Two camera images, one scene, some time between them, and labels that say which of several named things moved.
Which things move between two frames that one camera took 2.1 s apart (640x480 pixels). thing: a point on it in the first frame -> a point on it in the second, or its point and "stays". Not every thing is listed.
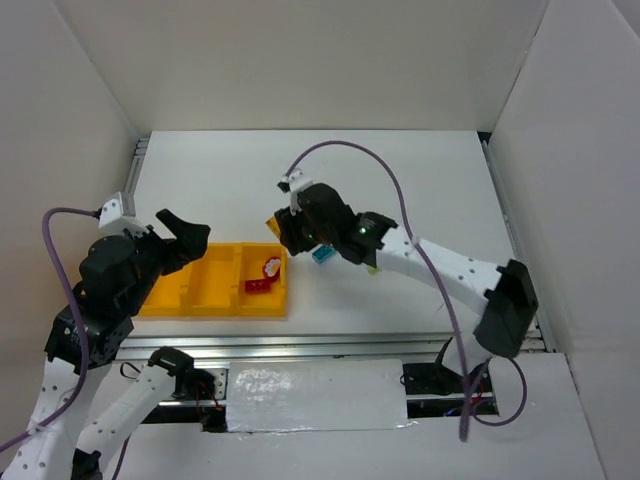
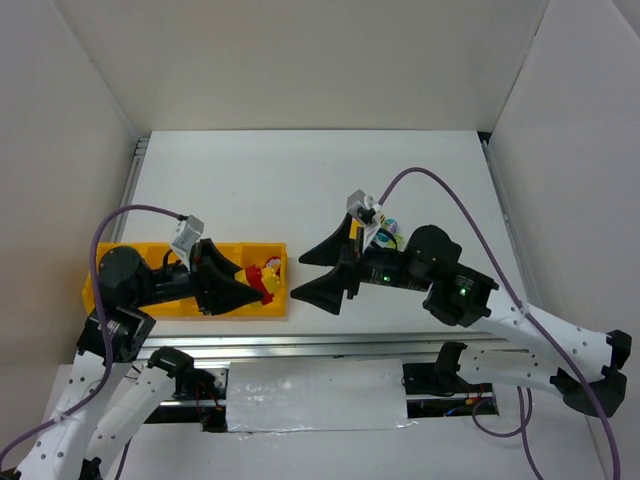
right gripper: x=288 y=232 -> x=349 y=270
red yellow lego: x=274 y=226 -> x=265 y=280
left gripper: x=167 y=248 -> x=201 y=279
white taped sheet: x=316 y=395 stays
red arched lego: x=277 y=273 stays
